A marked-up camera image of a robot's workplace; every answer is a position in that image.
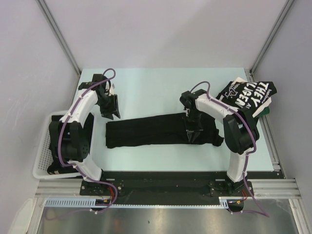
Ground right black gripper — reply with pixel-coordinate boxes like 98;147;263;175
182;109;203;141

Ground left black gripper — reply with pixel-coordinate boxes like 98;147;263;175
97;94;120;120

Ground black graphic t shirt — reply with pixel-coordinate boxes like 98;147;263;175
106;113;224;149

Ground white plastic laundry basket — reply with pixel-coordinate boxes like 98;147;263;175
33;111;100;180

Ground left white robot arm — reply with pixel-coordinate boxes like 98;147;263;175
49;68;120;195

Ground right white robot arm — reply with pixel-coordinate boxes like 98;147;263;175
179;89;259;195

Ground black folded lettered t shirt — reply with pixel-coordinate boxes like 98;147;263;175
215;79;278;119

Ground green folded t shirt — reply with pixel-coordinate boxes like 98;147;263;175
257;107;270;118

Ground black clothes in basket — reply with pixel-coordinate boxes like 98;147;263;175
47;114;94;175

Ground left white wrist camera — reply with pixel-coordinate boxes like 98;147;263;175
109;83;115;96

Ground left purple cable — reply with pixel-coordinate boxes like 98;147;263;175
46;68;119;221

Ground purple cable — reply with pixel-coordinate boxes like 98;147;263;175
190;81;270;218
46;68;119;221

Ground white slotted cable duct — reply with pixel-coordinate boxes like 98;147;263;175
45;198;229;209

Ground aluminium frame rail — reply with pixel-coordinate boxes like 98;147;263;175
35;178;301;199

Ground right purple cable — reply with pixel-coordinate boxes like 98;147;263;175
190;81;270;218

